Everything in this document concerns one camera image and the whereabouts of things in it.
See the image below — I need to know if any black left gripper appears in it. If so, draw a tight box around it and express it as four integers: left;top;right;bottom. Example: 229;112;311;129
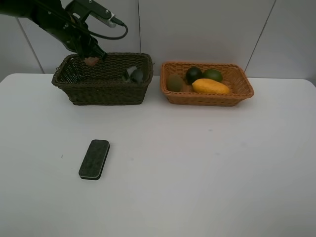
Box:
49;14;107;60

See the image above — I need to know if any yellow mango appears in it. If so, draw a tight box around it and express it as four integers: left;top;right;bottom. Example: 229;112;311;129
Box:
192;79;230;94

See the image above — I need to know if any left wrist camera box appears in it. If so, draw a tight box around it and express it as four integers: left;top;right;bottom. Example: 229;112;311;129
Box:
65;0;117;28

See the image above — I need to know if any dark green mangosteen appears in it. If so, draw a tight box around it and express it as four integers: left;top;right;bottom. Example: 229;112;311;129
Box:
185;67;202;85

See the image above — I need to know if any dark green square bottle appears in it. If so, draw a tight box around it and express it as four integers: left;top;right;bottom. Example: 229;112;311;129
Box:
122;66;144;85

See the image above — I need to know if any black felt board eraser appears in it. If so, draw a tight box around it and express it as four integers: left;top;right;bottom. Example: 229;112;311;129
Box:
79;139;110;180

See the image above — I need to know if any brown kiwi fruit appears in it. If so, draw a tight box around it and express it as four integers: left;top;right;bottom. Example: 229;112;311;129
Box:
166;74;183;92

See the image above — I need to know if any dark brown wicker basket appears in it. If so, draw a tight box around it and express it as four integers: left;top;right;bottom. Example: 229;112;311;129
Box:
52;52;153;106

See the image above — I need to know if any pink bottle white cap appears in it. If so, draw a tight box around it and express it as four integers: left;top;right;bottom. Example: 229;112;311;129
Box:
84;57;99;66

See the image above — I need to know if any orange wicker basket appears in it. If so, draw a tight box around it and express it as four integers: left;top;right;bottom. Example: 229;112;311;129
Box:
160;61;254;107

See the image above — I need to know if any green lime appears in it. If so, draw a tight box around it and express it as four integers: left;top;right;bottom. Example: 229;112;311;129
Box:
202;69;223;82

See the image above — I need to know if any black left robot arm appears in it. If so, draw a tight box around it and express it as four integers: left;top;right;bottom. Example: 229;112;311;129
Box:
0;0;107;60

